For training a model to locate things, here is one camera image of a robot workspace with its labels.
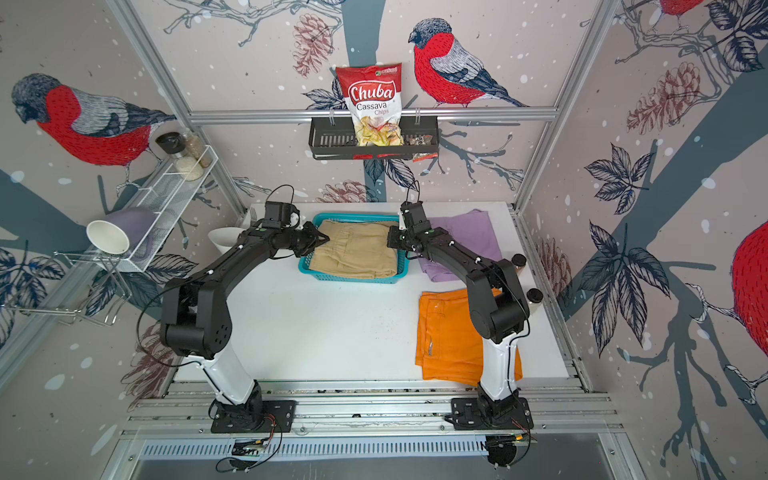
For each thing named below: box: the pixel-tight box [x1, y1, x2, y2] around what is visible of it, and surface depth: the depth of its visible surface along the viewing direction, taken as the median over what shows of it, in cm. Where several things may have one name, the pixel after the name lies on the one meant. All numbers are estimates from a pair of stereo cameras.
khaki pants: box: [310, 219, 399, 279], surface depth 91 cm
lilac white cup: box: [86, 207, 158, 255], surface depth 63 cm
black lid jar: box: [155, 132, 186, 158], surface depth 81 cm
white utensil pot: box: [208, 227, 247, 254], surface depth 96 cm
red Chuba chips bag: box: [336, 63, 404, 147], surface depth 83 cm
